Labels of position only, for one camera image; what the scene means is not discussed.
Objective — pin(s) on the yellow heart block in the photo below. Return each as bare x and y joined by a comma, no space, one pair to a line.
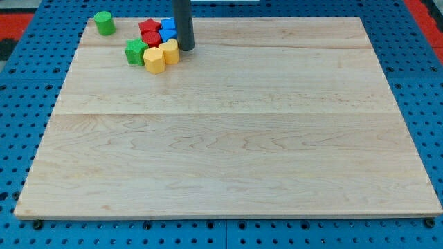
171,51

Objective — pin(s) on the light wooden board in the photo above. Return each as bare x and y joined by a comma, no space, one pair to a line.
266,118

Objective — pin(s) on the yellow hexagon block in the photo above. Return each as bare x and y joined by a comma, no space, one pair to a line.
154,60

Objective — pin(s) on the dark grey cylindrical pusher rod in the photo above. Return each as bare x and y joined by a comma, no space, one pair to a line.
182,10

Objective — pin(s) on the blue wedge block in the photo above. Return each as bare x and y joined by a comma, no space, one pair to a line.
167,34

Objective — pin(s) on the red cylinder block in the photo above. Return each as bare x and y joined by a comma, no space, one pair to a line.
152,39

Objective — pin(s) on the blue cube block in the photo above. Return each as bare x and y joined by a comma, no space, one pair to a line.
168,24

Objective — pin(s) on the green star block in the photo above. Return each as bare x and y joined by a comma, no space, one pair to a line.
134,51

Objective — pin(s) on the red star block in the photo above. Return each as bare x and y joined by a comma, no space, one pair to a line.
149,26

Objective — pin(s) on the green cylinder block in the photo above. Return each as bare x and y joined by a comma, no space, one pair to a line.
104,23

